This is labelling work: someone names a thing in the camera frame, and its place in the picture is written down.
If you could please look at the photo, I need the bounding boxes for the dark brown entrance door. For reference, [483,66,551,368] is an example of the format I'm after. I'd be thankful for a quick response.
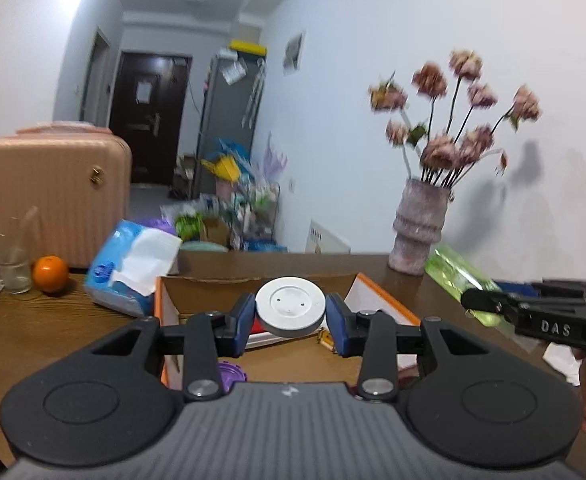
[109,50,193,187]

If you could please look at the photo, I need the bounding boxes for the wire rack with supplies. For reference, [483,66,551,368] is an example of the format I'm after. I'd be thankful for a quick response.
[198,180,281,253]

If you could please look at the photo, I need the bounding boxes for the blue tissue pack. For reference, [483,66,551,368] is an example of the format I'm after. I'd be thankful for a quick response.
[83,219,183,317]

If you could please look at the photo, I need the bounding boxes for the orange fruit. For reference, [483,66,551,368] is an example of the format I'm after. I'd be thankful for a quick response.
[32,255,70,294]

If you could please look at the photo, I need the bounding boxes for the clear glass cup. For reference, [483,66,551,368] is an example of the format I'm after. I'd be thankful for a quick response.
[0,230,34,293]

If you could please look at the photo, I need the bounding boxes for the purple tissue pack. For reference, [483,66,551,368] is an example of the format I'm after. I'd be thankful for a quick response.
[143,217,176,236]

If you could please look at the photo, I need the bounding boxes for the crumpled white tissue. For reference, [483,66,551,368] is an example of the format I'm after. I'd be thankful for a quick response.
[543,342,586,386]

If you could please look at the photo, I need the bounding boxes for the pale green basin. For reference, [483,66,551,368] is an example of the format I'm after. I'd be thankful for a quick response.
[180,240,229,253]

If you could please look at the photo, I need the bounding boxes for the dried pink roses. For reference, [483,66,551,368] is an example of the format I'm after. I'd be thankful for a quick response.
[368,49,544,188]

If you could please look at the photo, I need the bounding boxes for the pink ribbed suitcase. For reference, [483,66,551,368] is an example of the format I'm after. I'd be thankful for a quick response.
[0,121,133,268]

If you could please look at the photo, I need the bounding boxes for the grey ribbed vase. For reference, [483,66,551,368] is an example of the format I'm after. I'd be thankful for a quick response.
[388,177,454,277]

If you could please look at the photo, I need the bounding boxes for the purple ridged ring lid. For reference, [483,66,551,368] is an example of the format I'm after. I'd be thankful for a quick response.
[218,360,247,394]

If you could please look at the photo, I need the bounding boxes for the grey refrigerator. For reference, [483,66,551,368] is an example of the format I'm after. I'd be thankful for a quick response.
[193,52,266,201]

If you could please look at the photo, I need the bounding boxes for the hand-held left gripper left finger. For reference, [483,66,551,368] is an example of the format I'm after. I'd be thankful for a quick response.
[92,292,257,402]

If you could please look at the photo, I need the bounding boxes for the white round lid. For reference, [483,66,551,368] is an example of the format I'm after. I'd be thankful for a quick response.
[254,276,326,337]

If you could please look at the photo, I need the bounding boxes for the green snack bag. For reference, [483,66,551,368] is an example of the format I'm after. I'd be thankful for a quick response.
[175,212,206,241]

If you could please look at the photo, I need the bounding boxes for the yellow watering can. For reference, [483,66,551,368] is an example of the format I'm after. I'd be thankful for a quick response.
[200,155,239,181]

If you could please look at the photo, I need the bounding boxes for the small brown carton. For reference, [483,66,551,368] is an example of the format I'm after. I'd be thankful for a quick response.
[203,217,231,248]

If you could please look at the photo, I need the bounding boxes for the hanging clear umbrella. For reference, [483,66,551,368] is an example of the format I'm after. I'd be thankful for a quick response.
[242,57,266,128]

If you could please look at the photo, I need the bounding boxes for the orange cardboard box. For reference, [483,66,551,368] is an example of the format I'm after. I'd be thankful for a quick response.
[154,250,422,392]

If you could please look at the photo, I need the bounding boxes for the purple feather decoration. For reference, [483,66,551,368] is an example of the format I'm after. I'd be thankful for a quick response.
[263,132,289,181]

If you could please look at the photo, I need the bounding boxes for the framed wall picture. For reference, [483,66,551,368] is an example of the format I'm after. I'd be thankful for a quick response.
[283,31,306,77]

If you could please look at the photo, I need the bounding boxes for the paper sheet on refrigerator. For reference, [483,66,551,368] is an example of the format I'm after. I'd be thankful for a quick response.
[220,55,248,86]

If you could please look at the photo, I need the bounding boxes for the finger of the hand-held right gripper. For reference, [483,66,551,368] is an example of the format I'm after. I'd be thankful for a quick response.
[460,287,522,324]
[493,280,586,306]

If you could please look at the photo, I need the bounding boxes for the red white lint brush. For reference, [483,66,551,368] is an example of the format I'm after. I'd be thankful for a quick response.
[245,317,299,350]

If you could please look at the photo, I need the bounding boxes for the grey side door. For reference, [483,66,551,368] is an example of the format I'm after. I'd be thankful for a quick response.
[83,30,111,126]

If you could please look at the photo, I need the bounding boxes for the white panel heater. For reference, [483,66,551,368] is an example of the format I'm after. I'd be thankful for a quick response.
[305,219,351,253]

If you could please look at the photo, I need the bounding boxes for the blue plastic toy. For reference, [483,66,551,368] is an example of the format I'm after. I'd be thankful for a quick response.
[213,137,251,161]

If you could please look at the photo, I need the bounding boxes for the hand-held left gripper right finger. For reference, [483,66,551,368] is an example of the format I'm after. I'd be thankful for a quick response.
[325,293,492,404]

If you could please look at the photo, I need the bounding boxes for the yellow black box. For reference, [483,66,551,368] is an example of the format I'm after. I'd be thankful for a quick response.
[229,38,267,56]

